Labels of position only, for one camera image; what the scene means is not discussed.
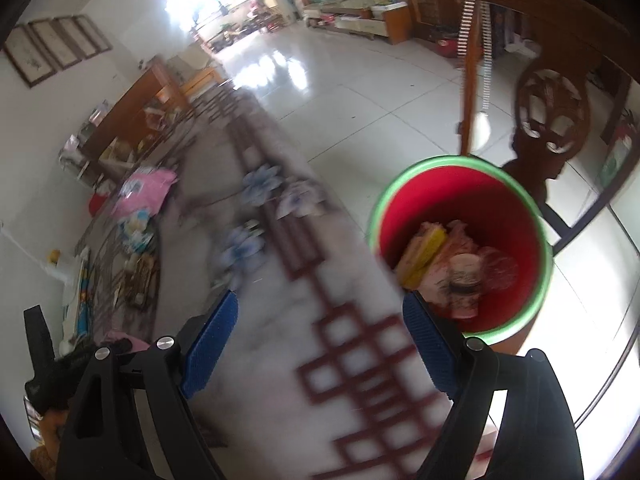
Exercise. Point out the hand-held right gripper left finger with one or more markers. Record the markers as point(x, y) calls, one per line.
point(210, 345)

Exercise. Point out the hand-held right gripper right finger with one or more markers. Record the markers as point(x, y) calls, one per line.
point(430, 345)

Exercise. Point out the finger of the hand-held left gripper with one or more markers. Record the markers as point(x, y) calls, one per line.
point(125, 346)

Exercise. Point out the red bin with green rim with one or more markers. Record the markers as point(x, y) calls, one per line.
point(450, 195)

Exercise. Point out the brown packet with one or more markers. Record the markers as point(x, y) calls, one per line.
point(140, 282)

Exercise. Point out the small pink wrapper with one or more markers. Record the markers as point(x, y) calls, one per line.
point(445, 270)

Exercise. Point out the crumpled clear plastic bottle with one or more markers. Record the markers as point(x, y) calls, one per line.
point(500, 270)

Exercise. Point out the white and blue snack bag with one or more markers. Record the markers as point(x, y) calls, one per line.
point(136, 232)

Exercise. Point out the red stool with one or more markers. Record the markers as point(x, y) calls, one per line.
point(102, 202)

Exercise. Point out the large pink snack bag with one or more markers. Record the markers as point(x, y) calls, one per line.
point(145, 192)

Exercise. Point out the wooden cabinet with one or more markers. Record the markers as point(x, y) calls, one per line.
point(135, 110)

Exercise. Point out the carved wooden chair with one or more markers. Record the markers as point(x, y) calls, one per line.
point(550, 100)

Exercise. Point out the red basin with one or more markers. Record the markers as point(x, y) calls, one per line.
point(445, 46)

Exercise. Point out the low television cabinet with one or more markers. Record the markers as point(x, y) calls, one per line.
point(360, 20)

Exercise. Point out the white ribbed strip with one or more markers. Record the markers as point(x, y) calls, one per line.
point(467, 10)

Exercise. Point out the framed wall picture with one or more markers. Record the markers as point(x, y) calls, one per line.
point(55, 45)
point(30, 57)
point(95, 34)
point(75, 37)

